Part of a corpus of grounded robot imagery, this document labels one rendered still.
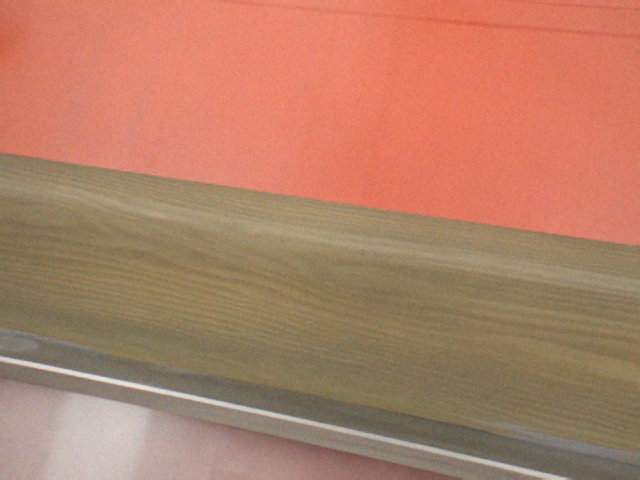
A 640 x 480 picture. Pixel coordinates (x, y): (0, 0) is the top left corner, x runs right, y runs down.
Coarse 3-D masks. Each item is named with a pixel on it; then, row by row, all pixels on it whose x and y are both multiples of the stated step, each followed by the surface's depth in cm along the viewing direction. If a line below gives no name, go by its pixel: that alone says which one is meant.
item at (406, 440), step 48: (0, 336) 26; (48, 384) 25; (96, 384) 24; (144, 384) 24; (192, 384) 24; (240, 384) 24; (288, 432) 23; (336, 432) 23; (384, 432) 22; (432, 432) 23; (480, 432) 23
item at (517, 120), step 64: (384, 0) 33; (448, 0) 32; (512, 0) 32; (576, 0) 31; (320, 64) 32; (384, 64) 32; (448, 64) 31; (512, 64) 31; (576, 64) 30; (320, 128) 31; (384, 128) 31; (448, 128) 30; (512, 128) 30; (576, 128) 29; (320, 192) 30; (384, 192) 30; (448, 192) 29; (512, 192) 29; (576, 192) 29; (256, 448) 27; (320, 448) 27
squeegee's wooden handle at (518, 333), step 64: (0, 192) 23; (64, 192) 23; (128, 192) 23; (192, 192) 23; (256, 192) 23; (0, 256) 24; (64, 256) 24; (128, 256) 23; (192, 256) 22; (256, 256) 22; (320, 256) 21; (384, 256) 21; (448, 256) 20; (512, 256) 20; (576, 256) 20; (0, 320) 26; (64, 320) 25; (128, 320) 24; (192, 320) 24; (256, 320) 23; (320, 320) 22; (384, 320) 22; (448, 320) 21; (512, 320) 20; (576, 320) 20; (320, 384) 23; (384, 384) 23; (448, 384) 22; (512, 384) 21; (576, 384) 21; (576, 448) 22
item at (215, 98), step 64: (0, 0) 36; (64, 0) 36; (128, 0) 35; (192, 0) 35; (256, 0) 34; (320, 0) 34; (0, 64) 35; (64, 64) 35; (128, 64) 34; (192, 64) 33; (256, 64) 33; (0, 128) 34; (64, 128) 33; (128, 128) 33; (192, 128) 32; (256, 128) 32; (0, 384) 30; (0, 448) 29; (64, 448) 28; (128, 448) 28; (192, 448) 28
